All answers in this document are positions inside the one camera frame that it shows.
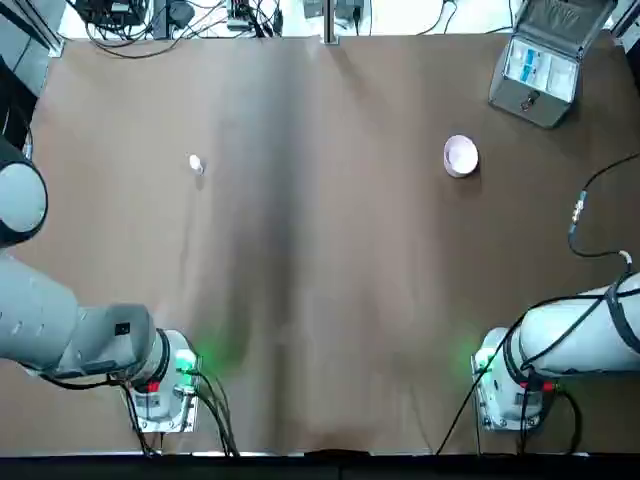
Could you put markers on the small white vitamin bottle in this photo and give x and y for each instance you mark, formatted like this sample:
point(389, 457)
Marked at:
point(195, 163)

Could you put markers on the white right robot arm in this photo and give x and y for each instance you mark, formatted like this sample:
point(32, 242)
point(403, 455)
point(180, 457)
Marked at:
point(575, 330)

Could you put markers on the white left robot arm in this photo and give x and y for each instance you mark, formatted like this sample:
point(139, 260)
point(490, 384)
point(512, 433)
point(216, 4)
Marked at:
point(30, 300)

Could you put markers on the dark grey power box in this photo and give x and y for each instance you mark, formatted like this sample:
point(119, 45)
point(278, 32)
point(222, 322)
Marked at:
point(348, 10)
point(314, 7)

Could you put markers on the black electronics box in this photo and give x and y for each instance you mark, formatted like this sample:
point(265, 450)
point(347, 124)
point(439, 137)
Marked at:
point(112, 10)

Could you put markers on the small grey device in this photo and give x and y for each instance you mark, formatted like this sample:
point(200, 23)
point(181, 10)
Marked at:
point(237, 12)

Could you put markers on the black power adapter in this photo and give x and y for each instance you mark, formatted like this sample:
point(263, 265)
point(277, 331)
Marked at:
point(180, 12)

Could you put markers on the blue and white packet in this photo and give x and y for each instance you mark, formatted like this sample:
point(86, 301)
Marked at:
point(529, 67)

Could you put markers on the open silver aluminium case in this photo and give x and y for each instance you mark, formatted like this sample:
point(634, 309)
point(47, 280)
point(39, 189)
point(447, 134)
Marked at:
point(540, 75)

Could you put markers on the aluminium camera post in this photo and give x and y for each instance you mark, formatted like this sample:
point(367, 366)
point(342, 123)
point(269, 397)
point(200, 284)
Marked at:
point(330, 20)

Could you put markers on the aluminium frame rail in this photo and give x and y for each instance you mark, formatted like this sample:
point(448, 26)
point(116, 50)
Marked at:
point(627, 17)
point(50, 30)

